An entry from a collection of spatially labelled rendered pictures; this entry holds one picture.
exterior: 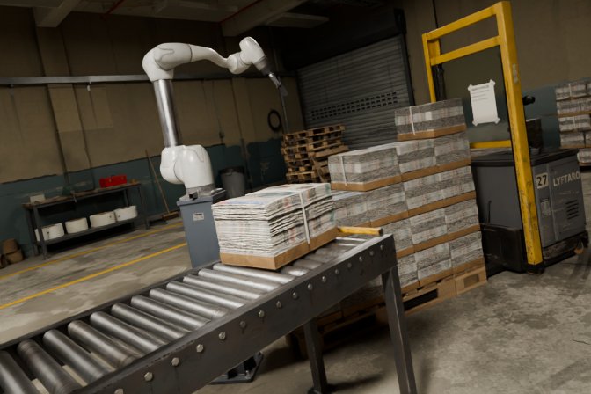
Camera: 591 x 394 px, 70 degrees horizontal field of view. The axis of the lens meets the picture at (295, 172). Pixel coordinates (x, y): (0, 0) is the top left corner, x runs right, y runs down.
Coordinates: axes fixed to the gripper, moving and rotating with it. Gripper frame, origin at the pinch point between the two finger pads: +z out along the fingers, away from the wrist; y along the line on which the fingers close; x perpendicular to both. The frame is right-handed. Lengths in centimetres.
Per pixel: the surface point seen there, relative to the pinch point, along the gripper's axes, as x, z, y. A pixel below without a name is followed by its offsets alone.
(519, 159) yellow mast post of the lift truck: -96, 129, -10
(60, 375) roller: 71, 1, -193
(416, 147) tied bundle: -45, 76, -18
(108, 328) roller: 74, 6, -168
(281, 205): 19, 17, -137
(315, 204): 12, 28, -125
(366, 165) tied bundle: -13, 60, -34
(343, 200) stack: 10, 65, -45
